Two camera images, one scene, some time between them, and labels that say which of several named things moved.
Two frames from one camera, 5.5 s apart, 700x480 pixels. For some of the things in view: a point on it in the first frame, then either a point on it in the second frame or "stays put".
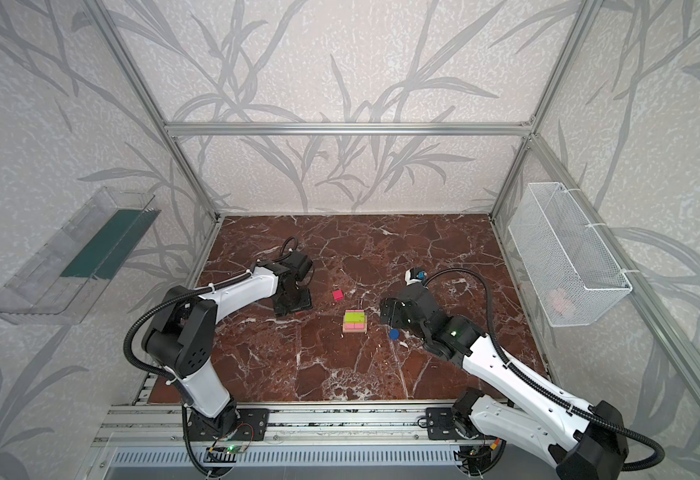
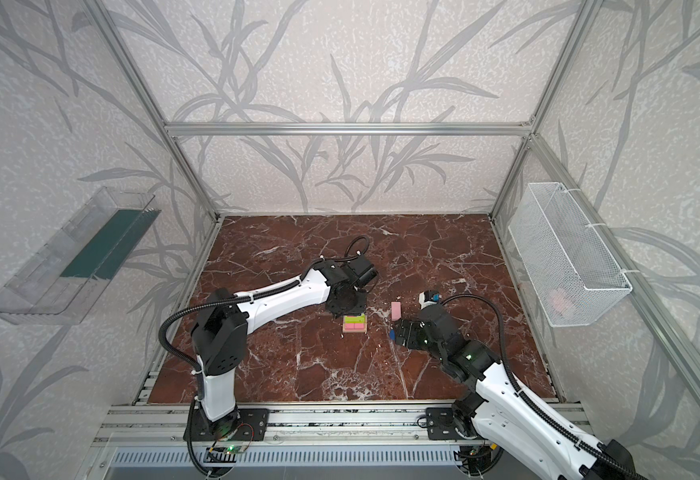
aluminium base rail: [291, 424] stays put
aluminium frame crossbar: [350, 129] stays put
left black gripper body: [293, 303] → [346, 303]
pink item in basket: [560, 305] stays put
